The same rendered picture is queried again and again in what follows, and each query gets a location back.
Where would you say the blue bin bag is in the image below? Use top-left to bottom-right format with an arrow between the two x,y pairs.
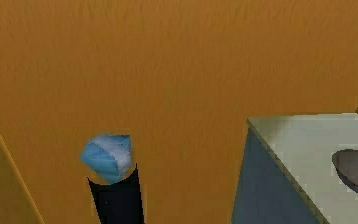
79,133 -> 135,185

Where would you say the black bin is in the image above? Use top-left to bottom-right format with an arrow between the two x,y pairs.
87,163 -> 146,224

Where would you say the blue cabinet with pale worktop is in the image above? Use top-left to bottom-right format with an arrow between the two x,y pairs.
230,112 -> 358,224

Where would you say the grey sink basin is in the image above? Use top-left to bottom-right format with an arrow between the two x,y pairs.
331,149 -> 358,200

